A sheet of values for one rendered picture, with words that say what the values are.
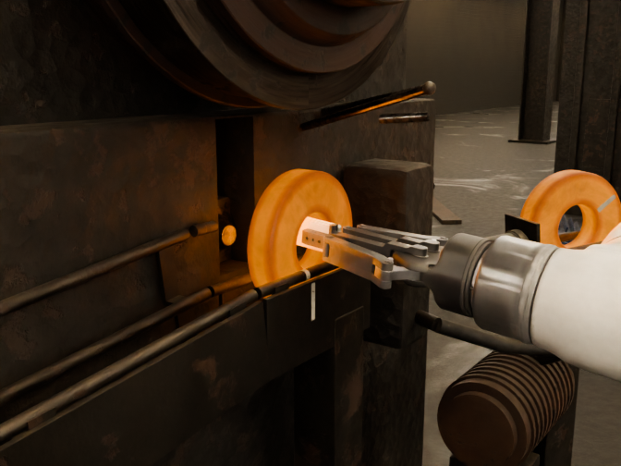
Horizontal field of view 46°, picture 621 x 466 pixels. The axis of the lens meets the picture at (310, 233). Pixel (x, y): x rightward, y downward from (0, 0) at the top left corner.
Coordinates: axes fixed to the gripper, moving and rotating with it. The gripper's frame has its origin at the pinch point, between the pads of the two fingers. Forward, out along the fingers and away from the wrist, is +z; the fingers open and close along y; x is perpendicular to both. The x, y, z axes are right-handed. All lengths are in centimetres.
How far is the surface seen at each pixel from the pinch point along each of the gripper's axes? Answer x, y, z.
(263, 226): 1.9, -7.1, 0.8
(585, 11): 42, 406, 94
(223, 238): -1.7, -4.5, 8.5
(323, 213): 2.0, 1.7, -0.4
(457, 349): -79, 152, 43
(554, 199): 1.3, 35.9, -14.8
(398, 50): 18.8, 41.4, 14.7
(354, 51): 19.3, 2.0, -2.4
